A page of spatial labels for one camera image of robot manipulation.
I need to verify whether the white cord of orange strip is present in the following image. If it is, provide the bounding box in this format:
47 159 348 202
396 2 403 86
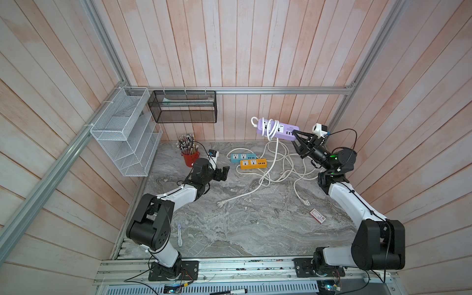
235 147 307 183

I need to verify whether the white cord of purple strip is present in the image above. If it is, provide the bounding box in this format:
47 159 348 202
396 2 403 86
216 116 281 208

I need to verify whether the purple power strip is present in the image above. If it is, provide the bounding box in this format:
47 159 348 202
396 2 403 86
256 118 299 141

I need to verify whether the orange power strip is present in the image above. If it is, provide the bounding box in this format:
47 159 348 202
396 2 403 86
240 159 267 170

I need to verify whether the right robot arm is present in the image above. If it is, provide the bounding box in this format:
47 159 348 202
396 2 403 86
293 130 406 276

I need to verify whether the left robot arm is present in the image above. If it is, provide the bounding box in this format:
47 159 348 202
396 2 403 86
126 159 230 280

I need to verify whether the red pencil cup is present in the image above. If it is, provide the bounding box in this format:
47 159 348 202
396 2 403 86
183 151 200 168

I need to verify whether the bundle of pencils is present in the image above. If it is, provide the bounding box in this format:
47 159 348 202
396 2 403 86
177 133 198 156

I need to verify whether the pink white card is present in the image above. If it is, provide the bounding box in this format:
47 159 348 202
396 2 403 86
310 209 326 224

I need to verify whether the black mesh basket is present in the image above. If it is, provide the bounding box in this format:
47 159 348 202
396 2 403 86
147 90 218 124

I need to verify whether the black marker pen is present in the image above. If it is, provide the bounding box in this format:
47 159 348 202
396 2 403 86
210 288 247 295

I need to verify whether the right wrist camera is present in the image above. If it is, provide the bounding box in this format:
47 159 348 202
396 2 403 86
312 123 329 138

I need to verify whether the horizontal aluminium wall rail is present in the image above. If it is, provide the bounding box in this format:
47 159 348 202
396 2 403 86
123 85 353 95

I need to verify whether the white wire mesh shelf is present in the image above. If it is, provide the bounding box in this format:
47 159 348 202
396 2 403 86
90 87 162 177

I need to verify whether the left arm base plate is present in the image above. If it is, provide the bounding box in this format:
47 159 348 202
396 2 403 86
148 260 199 281

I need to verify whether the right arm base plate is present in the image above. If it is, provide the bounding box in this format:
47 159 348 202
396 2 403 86
293 258 345 278

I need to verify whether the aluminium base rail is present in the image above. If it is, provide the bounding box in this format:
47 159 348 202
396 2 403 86
93 256 406 295

